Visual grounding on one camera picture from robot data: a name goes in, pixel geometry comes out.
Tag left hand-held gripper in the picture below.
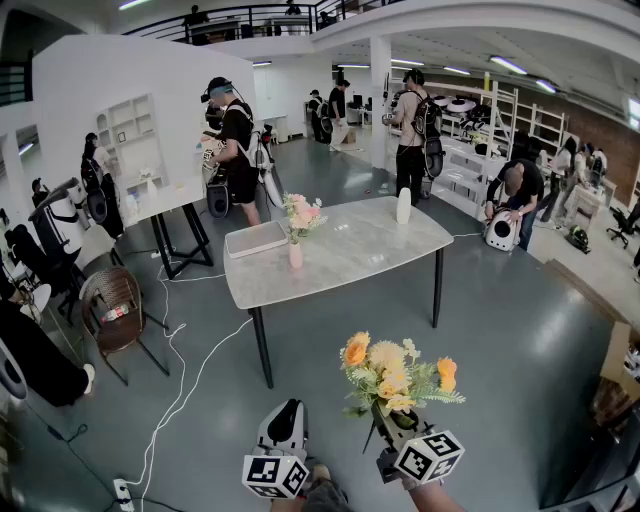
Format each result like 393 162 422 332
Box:
242 398 311 500

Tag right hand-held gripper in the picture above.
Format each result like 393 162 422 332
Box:
377 422 466 485

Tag yellow orange flower bouquet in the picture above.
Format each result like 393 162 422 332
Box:
339 330 467 454

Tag pink flower bouquet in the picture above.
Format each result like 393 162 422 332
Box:
282 192 329 246

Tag person's right forearm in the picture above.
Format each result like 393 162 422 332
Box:
407 479 469 512

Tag person's dark trousers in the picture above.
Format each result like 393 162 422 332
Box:
302 477 352 512

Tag white rectangular tray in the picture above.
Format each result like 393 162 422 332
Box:
224 221 290 259

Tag grey marble table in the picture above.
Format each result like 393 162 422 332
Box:
222 195 455 390

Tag brown wicker chair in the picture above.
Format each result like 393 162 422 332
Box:
79 266 171 387

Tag flat cardboard stack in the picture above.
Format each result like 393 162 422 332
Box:
599 319 640 396

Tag white capsule backpack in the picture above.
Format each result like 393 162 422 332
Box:
483 208 522 251

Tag white table black legs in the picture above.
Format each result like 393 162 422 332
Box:
122 174 215 280

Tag green black helmet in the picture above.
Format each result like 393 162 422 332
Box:
565 224 592 255

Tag white harness backpack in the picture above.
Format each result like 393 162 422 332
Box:
247 127 284 209

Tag black office chair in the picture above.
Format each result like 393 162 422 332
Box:
606 204 640 250

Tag black capsule backpack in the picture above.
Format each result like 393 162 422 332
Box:
417 92 446 179

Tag white metal shelving rack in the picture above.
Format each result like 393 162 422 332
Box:
439 79 569 201

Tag black mezzanine railing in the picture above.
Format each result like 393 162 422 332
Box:
122 0 396 46

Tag long white cable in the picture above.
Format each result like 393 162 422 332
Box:
138 259 254 512

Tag white backpack black straps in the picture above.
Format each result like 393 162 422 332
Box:
28 178 86 266

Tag white wall niche shelf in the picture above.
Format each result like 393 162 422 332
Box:
95 93 169 191

